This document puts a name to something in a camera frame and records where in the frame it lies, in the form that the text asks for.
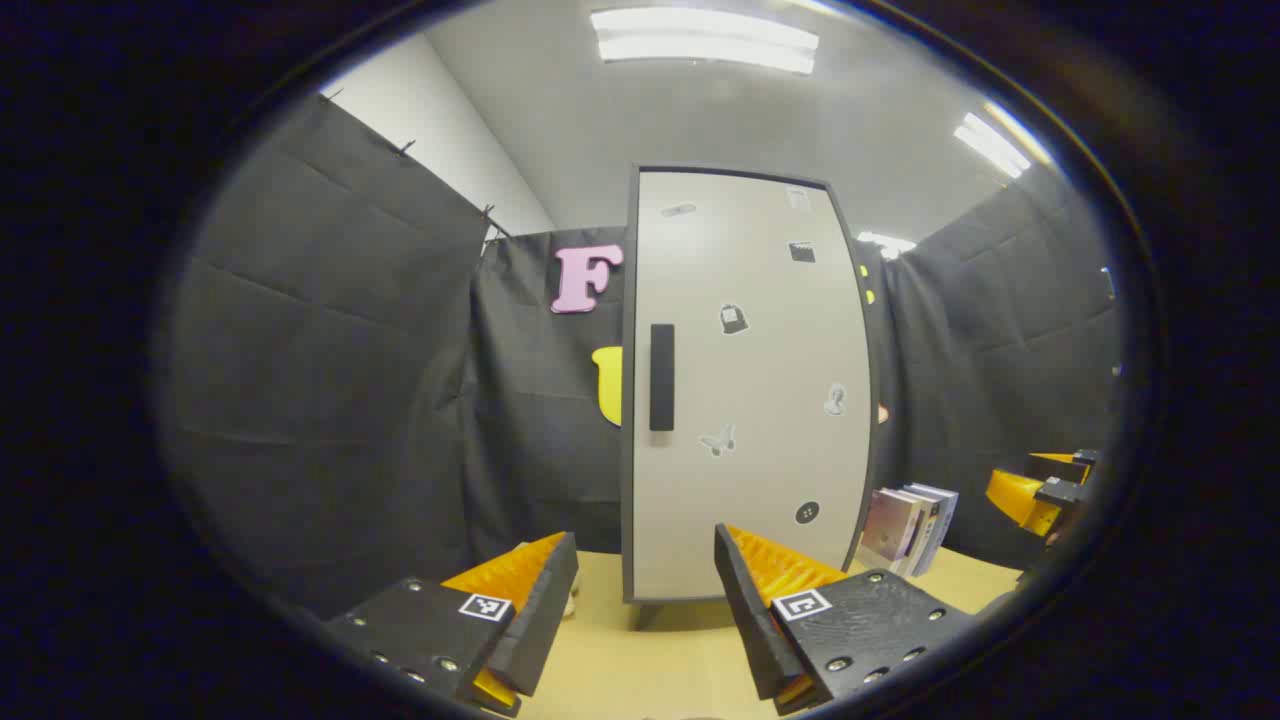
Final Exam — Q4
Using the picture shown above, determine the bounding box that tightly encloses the black door handle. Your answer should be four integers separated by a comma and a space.
649, 323, 676, 432

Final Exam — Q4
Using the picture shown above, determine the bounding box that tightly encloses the black backdrop cloth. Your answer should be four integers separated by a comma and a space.
165, 95, 1121, 616

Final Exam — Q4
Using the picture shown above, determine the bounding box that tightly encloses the dark grey cabinet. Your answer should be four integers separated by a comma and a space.
620, 163, 888, 631

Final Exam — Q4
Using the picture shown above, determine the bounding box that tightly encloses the ceiling light panel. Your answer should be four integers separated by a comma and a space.
590, 8, 819, 76
953, 100, 1051, 179

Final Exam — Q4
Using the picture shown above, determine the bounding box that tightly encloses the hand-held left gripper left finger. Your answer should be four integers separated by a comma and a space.
325, 531, 580, 718

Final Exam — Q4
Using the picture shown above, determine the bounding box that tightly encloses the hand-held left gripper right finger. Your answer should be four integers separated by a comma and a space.
714, 523, 976, 717

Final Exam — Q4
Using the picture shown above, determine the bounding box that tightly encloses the white cover book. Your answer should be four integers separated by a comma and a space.
898, 487, 947, 576

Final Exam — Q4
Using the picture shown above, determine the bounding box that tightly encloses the grey blue cover book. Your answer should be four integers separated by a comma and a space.
905, 483, 959, 579

